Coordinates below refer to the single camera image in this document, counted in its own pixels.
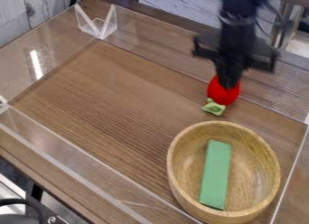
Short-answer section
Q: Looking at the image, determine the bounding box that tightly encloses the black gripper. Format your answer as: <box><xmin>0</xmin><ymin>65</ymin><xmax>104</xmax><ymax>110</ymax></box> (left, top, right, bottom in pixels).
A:
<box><xmin>191</xmin><ymin>20</ymin><xmax>278</xmax><ymax>89</ymax></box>

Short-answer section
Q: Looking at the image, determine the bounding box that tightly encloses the red plush strawberry green leaf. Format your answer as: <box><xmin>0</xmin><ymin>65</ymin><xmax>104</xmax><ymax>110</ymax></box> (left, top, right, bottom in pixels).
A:
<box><xmin>203</xmin><ymin>75</ymin><xmax>240</xmax><ymax>116</ymax></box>

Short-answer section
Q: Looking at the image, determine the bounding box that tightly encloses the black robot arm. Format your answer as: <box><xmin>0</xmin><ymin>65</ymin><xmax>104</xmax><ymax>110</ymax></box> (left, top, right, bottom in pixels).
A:
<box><xmin>191</xmin><ymin>0</ymin><xmax>278</xmax><ymax>89</ymax></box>

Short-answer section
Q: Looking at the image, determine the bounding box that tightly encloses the metal table leg background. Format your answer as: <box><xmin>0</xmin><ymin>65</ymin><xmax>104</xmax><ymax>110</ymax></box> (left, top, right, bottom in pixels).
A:
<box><xmin>270</xmin><ymin>2</ymin><xmax>292</xmax><ymax>50</ymax></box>

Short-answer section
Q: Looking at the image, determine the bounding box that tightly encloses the oval wooden bowl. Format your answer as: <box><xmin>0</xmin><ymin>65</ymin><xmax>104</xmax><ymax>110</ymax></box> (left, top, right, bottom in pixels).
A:
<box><xmin>167</xmin><ymin>121</ymin><xmax>280</xmax><ymax>224</ymax></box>

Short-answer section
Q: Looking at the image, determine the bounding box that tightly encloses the green rectangular block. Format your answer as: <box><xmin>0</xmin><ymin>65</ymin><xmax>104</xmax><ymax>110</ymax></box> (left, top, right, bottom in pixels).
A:
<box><xmin>199</xmin><ymin>140</ymin><xmax>231</xmax><ymax>210</ymax></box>

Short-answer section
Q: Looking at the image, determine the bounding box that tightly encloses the clear acrylic corner bracket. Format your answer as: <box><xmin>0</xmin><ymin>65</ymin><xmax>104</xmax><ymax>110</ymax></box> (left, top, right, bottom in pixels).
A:
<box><xmin>73</xmin><ymin>5</ymin><xmax>117</xmax><ymax>40</ymax></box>

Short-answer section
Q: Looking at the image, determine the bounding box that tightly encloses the clear acrylic tray wall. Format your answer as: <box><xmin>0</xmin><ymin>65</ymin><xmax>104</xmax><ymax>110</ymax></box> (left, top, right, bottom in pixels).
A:
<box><xmin>0</xmin><ymin>97</ymin><xmax>200</xmax><ymax>224</ymax></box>

